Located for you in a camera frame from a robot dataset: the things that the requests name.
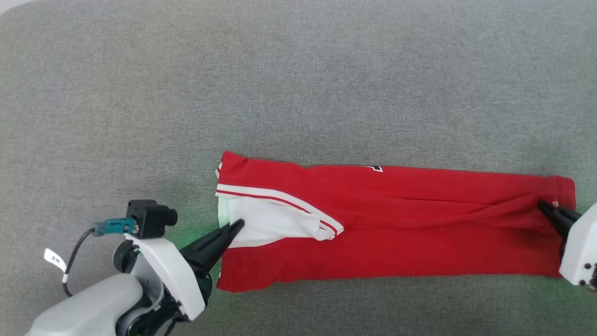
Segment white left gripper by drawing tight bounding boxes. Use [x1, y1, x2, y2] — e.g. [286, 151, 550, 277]
[122, 219, 246, 323]

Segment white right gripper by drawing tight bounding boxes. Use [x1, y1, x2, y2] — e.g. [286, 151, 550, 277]
[538, 200, 597, 287]

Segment red white sports garment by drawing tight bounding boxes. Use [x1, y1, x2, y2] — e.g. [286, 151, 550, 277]
[215, 150, 577, 294]

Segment teal cable connector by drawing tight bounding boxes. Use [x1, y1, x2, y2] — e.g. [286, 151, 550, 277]
[91, 217, 137, 238]

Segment thin black camera cable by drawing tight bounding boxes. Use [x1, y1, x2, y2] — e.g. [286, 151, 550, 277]
[62, 228, 97, 298]

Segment white cable label tag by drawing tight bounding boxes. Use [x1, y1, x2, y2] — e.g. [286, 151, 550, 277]
[44, 248, 68, 272]

